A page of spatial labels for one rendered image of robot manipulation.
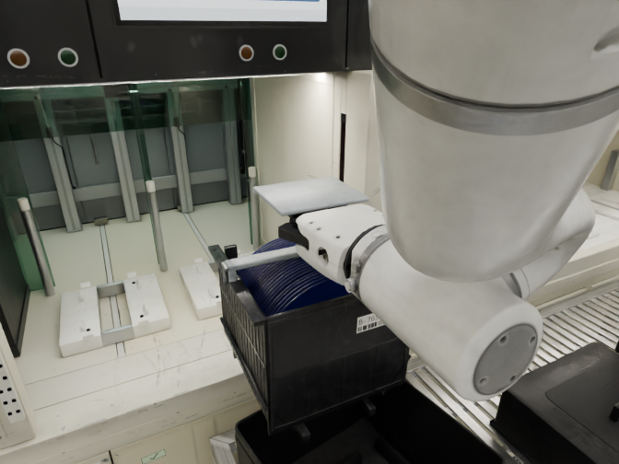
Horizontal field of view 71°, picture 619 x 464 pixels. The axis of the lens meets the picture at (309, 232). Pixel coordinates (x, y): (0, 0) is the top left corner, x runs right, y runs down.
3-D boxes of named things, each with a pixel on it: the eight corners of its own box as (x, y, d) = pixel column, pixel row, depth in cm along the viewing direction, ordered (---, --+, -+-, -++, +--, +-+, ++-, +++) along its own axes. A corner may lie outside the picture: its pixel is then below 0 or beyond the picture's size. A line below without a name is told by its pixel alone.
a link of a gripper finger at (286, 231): (273, 248, 47) (282, 227, 52) (344, 252, 46) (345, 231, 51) (273, 238, 47) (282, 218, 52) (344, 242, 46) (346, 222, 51)
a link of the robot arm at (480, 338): (426, 212, 40) (346, 269, 38) (555, 279, 29) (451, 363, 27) (446, 273, 44) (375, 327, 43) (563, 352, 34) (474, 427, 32)
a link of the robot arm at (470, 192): (626, -163, 18) (490, 221, 44) (317, 17, 15) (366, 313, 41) (893, -106, 14) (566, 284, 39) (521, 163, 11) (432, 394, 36)
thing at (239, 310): (258, 463, 55) (244, 242, 42) (216, 363, 72) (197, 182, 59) (411, 400, 65) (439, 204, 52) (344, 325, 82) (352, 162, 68)
